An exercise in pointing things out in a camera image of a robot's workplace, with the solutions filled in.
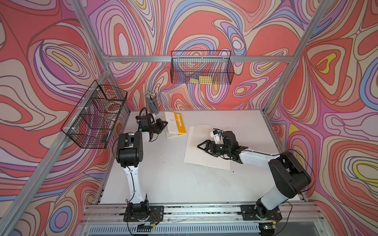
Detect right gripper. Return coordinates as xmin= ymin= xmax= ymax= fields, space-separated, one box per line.
xmin=197 ymin=140 xmax=230 ymax=157

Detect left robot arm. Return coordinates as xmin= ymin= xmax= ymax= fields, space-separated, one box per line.
xmin=115 ymin=107 xmax=168 ymax=217

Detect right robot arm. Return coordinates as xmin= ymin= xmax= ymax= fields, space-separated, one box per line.
xmin=197 ymin=129 xmax=312 ymax=220

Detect mesh pencil cup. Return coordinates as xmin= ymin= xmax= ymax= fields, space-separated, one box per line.
xmin=145 ymin=90 xmax=159 ymax=115

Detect yellow sticky notes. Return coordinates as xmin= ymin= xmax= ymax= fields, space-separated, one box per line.
xmin=189 ymin=76 xmax=213 ymax=85

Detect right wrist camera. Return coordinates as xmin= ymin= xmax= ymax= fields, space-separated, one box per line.
xmin=210 ymin=128 xmax=223 ymax=144

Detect left wire basket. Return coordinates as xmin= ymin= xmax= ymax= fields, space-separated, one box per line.
xmin=61 ymin=81 xmax=128 ymax=149

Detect wire basket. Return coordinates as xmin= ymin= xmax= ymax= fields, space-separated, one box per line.
xmin=170 ymin=49 xmax=235 ymax=85
xmin=61 ymin=81 xmax=128 ymax=149

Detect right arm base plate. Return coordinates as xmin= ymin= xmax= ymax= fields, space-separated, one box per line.
xmin=237 ymin=205 xmax=283 ymax=222

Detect back wire basket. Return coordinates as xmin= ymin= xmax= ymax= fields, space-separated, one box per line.
xmin=170 ymin=49 xmax=235 ymax=85

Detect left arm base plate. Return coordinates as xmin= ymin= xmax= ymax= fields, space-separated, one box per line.
xmin=123 ymin=205 xmax=164 ymax=223

